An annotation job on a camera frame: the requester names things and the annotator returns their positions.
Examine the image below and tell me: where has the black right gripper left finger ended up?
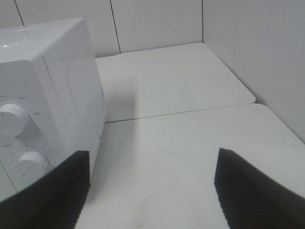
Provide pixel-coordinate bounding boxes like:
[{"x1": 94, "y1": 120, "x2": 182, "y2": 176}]
[{"x1": 0, "y1": 151, "x2": 90, "y2": 229}]

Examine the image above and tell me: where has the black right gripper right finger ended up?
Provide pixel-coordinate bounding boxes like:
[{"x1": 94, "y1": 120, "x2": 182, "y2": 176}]
[{"x1": 214, "y1": 148, "x2": 305, "y2": 229}]

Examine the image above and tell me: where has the white round knob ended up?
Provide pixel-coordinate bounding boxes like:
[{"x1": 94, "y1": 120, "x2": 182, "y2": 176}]
[
  {"x1": 0, "y1": 104, "x2": 30, "y2": 137},
  {"x1": 17, "y1": 151, "x2": 51, "y2": 182}
]

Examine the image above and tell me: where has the white microwave oven body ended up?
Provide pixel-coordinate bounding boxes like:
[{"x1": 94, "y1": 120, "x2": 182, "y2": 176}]
[{"x1": 0, "y1": 18, "x2": 106, "y2": 200}]

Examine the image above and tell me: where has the white neighbouring table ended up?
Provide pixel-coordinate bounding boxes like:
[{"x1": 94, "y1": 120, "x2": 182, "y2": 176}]
[{"x1": 96, "y1": 43, "x2": 256, "y2": 123}]

